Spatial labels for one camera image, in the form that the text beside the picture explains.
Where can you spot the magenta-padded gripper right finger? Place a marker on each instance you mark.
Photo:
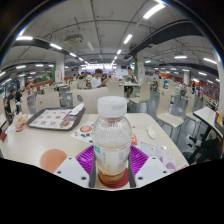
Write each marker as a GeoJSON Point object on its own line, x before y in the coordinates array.
{"type": "Point", "coordinates": [151, 170]}

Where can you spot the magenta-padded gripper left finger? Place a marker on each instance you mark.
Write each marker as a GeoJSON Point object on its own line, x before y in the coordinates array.
{"type": "Point", "coordinates": [71, 170]}

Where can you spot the clear drink bottle white cap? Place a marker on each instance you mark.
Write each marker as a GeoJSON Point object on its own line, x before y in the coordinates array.
{"type": "Point", "coordinates": [111, 140]}

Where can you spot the clear plastic packet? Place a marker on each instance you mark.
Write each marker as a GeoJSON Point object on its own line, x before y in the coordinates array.
{"type": "Point", "coordinates": [151, 150]}

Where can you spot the yellow mug pink inside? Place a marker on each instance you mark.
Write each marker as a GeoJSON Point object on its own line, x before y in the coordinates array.
{"type": "Point", "coordinates": [53, 160]}

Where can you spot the small white tissue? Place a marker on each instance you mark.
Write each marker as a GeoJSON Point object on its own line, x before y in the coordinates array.
{"type": "Point", "coordinates": [151, 131]}

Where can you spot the colourful printed flyer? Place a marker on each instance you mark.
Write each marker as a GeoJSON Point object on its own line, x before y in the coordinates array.
{"type": "Point", "coordinates": [83, 131]}

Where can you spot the brown food tray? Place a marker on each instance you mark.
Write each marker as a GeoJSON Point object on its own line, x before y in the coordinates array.
{"type": "Point", "coordinates": [50, 119]}

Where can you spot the white crumpled napkin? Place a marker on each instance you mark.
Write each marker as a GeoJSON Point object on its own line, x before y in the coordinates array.
{"type": "Point", "coordinates": [76, 109]}

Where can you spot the person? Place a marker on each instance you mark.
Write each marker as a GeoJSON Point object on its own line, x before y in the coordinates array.
{"type": "Point", "coordinates": [13, 98]}
{"type": "Point", "coordinates": [208, 146]}
{"type": "Point", "coordinates": [96, 80]}
{"type": "Point", "coordinates": [130, 78]}

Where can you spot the beige cafeteria chairs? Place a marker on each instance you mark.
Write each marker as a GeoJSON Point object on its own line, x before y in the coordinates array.
{"type": "Point", "coordinates": [95, 99]}

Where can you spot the small red box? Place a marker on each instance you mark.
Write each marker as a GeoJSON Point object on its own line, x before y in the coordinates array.
{"type": "Point", "coordinates": [3, 136]}

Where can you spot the white cafeteria table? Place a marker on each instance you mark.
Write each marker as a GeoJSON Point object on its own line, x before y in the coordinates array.
{"type": "Point", "coordinates": [206, 116]}

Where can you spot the ceiling air conditioner unit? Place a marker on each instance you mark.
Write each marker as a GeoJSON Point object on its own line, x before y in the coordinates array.
{"type": "Point", "coordinates": [74, 39]}

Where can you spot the ceiling strip lights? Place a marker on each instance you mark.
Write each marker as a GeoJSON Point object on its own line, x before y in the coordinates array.
{"type": "Point", "coordinates": [153, 10]}

